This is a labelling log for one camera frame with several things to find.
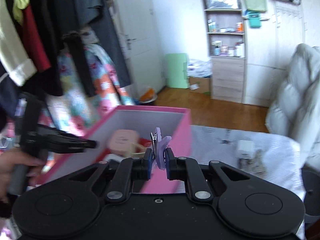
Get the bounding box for pink cardboard storage box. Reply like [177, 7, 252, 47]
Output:
[40, 106, 192, 184]

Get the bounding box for purple hair clip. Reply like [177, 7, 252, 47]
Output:
[150, 127, 172, 170]

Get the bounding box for white room door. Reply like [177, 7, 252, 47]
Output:
[114, 0, 165, 98]

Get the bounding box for person left hand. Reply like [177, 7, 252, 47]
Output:
[1, 147, 47, 203]

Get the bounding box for floral quilt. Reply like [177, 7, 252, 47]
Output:
[39, 44, 135, 137]

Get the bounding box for white power adapter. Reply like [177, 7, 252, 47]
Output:
[236, 140, 255, 159]

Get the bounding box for cream hanging garment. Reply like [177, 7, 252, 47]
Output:
[1, 0, 37, 87]

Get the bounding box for pink rounded square case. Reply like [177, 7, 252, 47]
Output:
[107, 129, 139, 157]

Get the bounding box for cream plastic hair claw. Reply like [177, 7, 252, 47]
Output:
[127, 143, 147, 158]

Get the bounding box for red hanging garment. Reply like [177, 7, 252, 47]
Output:
[22, 0, 51, 72]

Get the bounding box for grey puffer jacket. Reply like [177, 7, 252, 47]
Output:
[266, 43, 319, 171]

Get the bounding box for brown cardboard box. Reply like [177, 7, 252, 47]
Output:
[189, 77, 211, 95]

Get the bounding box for black hanging garment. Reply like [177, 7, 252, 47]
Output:
[4, 0, 83, 98]

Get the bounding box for dark grey hanging coat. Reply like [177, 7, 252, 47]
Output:
[74, 0, 131, 87]

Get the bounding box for light wooden wardrobe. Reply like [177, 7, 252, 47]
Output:
[243, 0, 319, 107]

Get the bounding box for teal small pouch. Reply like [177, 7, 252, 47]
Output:
[247, 11, 261, 29]

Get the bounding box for wooden shelf cabinet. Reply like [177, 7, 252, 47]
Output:
[202, 0, 246, 103]

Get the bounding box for green tote bag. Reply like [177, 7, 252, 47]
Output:
[244, 0, 267, 12]

